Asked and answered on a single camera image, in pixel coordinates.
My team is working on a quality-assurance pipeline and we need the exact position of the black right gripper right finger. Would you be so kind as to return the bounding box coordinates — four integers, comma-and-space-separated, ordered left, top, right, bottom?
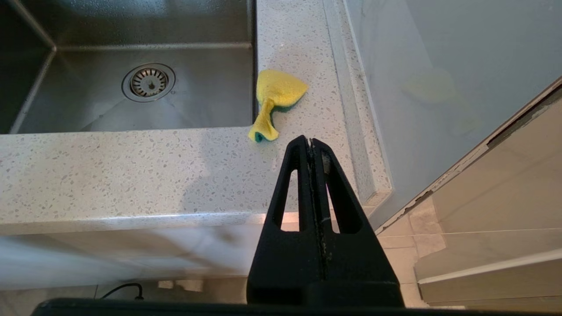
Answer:
312, 139, 399, 285

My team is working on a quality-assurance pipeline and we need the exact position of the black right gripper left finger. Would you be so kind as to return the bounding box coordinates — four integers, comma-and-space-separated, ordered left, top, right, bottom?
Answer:
247, 135, 326, 306

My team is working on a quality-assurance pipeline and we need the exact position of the yellow green sponge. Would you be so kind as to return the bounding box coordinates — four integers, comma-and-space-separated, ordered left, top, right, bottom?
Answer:
248, 69, 309, 143

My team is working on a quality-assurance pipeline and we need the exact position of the metal sink drain strainer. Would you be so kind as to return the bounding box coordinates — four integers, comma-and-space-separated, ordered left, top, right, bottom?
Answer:
122, 63, 176, 103

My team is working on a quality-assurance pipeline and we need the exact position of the stainless steel sink basin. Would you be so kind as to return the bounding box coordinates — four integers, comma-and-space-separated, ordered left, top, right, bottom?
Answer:
0, 0, 257, 134

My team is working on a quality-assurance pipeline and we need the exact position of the white counter base cabinet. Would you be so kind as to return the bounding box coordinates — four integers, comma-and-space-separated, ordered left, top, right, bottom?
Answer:
0, 219, 281, 291

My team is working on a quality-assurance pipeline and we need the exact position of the black floor cable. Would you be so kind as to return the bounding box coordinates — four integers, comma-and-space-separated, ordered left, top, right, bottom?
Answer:
100, 283, 144, 301

